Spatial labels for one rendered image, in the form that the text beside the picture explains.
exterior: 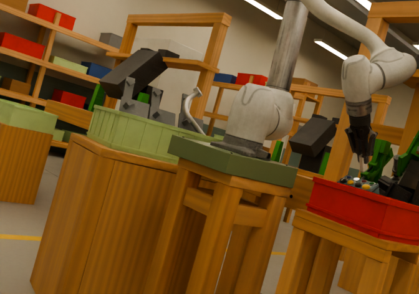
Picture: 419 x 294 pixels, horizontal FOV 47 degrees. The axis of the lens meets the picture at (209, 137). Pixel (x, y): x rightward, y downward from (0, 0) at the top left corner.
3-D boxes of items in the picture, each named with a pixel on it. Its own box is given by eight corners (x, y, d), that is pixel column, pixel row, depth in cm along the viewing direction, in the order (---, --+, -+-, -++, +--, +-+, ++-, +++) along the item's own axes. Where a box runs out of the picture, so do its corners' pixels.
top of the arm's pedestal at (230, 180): (229, 185, 163) (232, 174, 163) (176, 165, 188) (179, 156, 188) (288, 198, 183) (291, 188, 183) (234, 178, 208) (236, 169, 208)
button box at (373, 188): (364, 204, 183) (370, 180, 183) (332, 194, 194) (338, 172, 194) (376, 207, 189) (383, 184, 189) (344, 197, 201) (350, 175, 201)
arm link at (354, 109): (361, 104, 166) (363, 120, 168) (376, 95, 171) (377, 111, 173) (340, 101, 173) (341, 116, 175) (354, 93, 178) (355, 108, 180)
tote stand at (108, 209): (51, 329, 200) (102, 147, 201) (29, 280, 245) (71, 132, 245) (189, 333, 235) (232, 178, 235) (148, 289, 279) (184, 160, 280)
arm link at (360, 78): (355, 106, 166) (386, 95, 169) (351, 62, 160) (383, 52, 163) (337, 98, 176) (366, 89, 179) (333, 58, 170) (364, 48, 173)
